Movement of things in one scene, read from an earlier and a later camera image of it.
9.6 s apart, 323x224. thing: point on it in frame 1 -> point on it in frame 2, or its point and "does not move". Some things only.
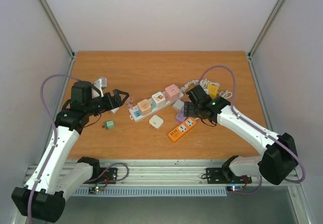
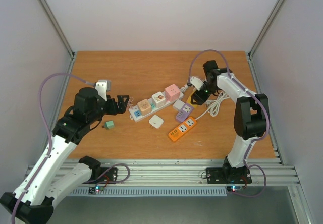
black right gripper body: x=187 y=109 -> x=200 y=94
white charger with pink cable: x=128 y=101 does not move
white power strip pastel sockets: x=135 y=115 does not move
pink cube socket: x=172 y=93 does not move
